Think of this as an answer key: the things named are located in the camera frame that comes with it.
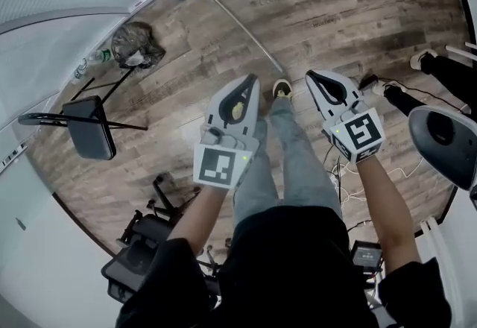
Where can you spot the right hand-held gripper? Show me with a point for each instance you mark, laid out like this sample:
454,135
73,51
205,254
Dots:
359,132

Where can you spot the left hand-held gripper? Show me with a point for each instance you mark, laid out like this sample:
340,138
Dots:
218,168

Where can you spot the person's left forearm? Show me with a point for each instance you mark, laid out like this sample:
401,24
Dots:
199,214

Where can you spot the person's right forearm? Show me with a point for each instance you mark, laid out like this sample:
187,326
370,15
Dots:
387,214

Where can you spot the person's left shoe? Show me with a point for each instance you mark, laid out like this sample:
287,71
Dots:
237,111

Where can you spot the person's right shoe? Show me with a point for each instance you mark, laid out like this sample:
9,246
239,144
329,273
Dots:
282,88

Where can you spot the person's right leg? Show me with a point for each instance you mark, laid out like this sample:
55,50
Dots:
302,162

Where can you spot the black garbage bag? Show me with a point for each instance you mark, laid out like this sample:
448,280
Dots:
136,43

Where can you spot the black folding chair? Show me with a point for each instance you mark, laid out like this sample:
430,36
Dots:
89,129

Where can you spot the green label plastic bottle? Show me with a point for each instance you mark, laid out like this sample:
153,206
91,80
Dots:
100,56

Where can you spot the clear plastic bottle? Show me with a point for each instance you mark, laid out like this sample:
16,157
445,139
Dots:
80,68

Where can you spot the black box device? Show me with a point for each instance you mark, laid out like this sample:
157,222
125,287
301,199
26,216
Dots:
367,257

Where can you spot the person's black top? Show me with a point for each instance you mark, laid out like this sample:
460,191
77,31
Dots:
283,274

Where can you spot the black mesh office chair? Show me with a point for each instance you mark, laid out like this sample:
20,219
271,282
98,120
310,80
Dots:
138,255

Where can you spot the small dark wall fixture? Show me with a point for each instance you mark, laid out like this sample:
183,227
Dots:
21,224

